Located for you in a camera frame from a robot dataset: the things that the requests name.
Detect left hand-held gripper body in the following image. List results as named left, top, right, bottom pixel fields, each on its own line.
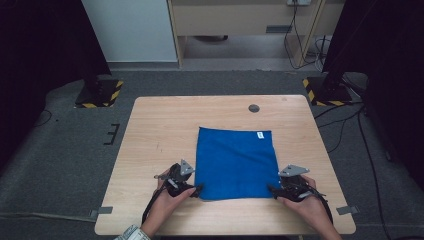
left=154, top=159, right=196, bottom=198

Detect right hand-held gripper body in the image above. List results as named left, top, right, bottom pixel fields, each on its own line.
left=278, top=164, right=321, bottom=203

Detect blue towel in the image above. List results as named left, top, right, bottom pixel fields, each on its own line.
left=194, top=126, right=281, bottom=202

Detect person's left hand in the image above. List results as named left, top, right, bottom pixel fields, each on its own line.
left=143, top=181, right=197, bottom=231

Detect person's right hand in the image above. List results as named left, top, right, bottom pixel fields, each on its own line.
left=278, top=175, right=331, bottom=229

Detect grey tape strip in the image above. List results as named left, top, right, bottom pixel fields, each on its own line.
left=335, top=205, right=360, bottom=216
left=89, top=206, right=114, bottom=219

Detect striped black stand base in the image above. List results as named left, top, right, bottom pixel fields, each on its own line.
left=74, top=78, right=124, bottom=109
left=302, top=76, right=354, bottom=107

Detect black curtain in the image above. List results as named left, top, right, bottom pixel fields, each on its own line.
left=0, top=0, right=112, bottom=168
left=321, top=0, right=424, bottom=191

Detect white panel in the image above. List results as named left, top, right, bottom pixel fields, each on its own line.
left=81, top=0, right=178, bottom=63

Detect light wooden cabinet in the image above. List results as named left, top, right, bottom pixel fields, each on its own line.
left=166, top=0, right=346, bottom=69

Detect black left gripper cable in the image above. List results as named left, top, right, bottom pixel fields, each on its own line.
left=141, top=184, right=168, bottom=225

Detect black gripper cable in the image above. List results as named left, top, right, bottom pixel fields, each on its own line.
left=311, top=188, right=334, bottom=225
left=141, top=184, right=168, bottom=225

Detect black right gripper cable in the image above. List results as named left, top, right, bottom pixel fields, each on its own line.
left=311, top=188, right=334, bottom=225

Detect long black floor cable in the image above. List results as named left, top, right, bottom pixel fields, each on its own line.
left=357, top=109, right=394, bottom=240

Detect black floor cables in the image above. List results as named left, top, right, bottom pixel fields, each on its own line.
left=313, top=101, right=365, bottom=154

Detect grey floor cable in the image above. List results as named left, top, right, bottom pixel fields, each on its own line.
left=0, top=211, right=98, bottom=223

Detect thin black floor cable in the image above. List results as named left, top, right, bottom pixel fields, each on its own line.
left=33, top=109, right=54, bottom=128

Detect hanging black cables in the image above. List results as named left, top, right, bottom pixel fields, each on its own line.
left=283, top=0, right=329, bottom=71

